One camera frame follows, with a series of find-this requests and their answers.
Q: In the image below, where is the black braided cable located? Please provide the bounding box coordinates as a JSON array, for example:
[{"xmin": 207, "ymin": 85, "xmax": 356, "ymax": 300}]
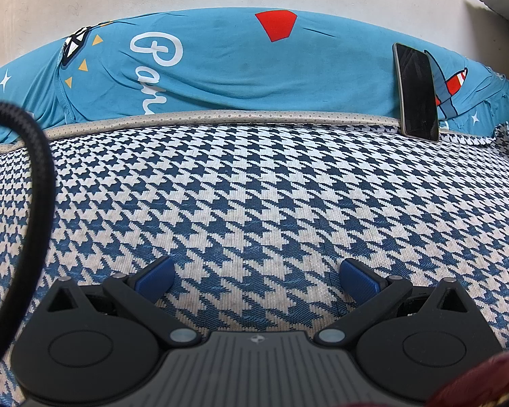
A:
[{"xmin": 0, "ymin": 101, "xmax": 57, "ymax": 384}]

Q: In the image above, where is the blue white houndstooth mat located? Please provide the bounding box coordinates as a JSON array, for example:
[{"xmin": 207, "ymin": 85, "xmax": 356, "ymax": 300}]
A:
[{"xmin": 0, "ymin": 109, "xmax": 509, "ymax": 407}]

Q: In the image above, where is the black smartphone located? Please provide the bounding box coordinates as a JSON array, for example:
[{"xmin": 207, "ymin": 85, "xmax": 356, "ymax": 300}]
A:
[{"xmin": 393, "ymin": 43, "xmax": 439, "ymax": 141}]

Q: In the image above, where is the blue cartoon print bedsheet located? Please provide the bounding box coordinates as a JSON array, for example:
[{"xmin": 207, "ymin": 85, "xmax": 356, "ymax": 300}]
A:
[{"xmin": 0, "ymin": 8, "xmax": 509, "ymax": 136}]

